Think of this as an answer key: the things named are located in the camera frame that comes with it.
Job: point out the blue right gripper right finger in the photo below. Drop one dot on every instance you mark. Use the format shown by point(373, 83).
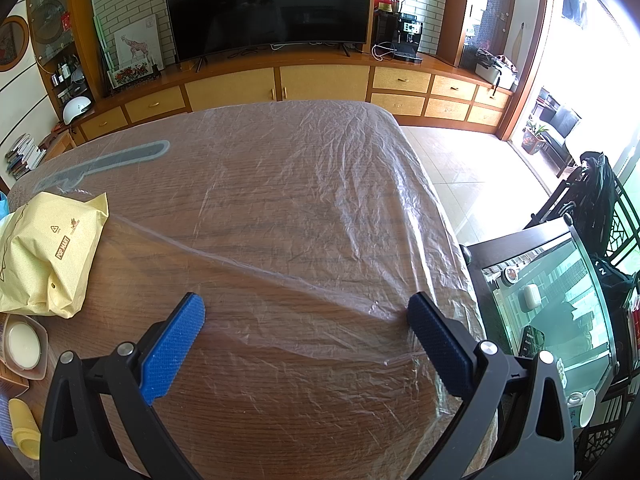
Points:
point(446, 342)

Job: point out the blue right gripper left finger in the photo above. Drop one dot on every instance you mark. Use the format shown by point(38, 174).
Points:
point(171, 341)

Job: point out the orange labelled cream jar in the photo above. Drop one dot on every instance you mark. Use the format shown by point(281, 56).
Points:
point(24, 346)

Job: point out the yellow paper cup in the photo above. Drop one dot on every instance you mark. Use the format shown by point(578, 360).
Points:
point(25, 433)

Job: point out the yellow paper bag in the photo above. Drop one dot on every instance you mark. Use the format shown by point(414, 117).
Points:
point(47, 250)

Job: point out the grey far edge guard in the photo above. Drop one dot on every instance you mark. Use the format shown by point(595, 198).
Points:
point(69, 178)

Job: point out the dark wooden chair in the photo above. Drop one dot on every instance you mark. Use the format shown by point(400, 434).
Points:
point(602, 214)

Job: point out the potted plant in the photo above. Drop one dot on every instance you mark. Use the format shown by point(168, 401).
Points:
point(533, 137)

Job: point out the stack of books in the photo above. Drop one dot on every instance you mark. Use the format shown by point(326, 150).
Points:
point(24, 156)

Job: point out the wooden TV cabinet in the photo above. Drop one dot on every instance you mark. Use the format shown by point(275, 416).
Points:
point(428, 94)

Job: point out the white helmet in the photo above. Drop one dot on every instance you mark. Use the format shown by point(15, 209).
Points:
point(75, 108)

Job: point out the black coffee machine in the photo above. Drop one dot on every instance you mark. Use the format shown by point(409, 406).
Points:
point(407, 39)

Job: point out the black flat television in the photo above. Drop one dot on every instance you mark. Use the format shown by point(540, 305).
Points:
point(206, 27)

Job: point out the round wall picture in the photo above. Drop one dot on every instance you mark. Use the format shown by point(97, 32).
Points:
point(14, 40)

